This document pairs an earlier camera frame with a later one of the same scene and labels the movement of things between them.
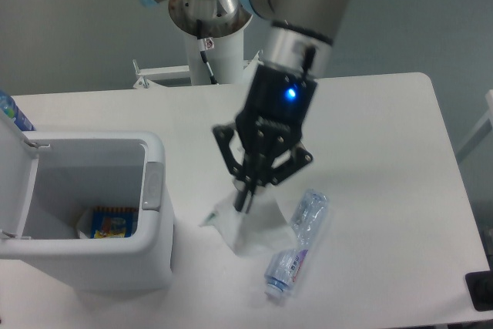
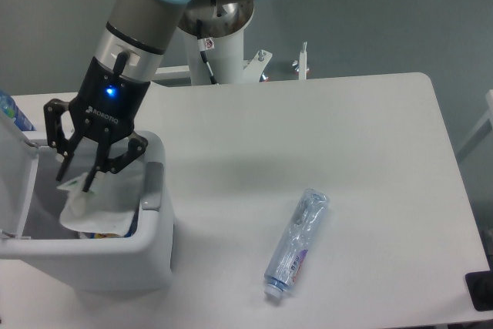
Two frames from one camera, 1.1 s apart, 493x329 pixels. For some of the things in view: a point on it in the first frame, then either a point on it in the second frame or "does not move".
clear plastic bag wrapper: x=264 y=231 to x=109 y=207
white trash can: x=102 y=219 does not move
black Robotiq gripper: x=270 y=121 to x=105 y=108
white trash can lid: x=18 y=161 does not move
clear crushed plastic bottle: x=308 y=209 does not move
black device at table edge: x=480 y=287 does not move
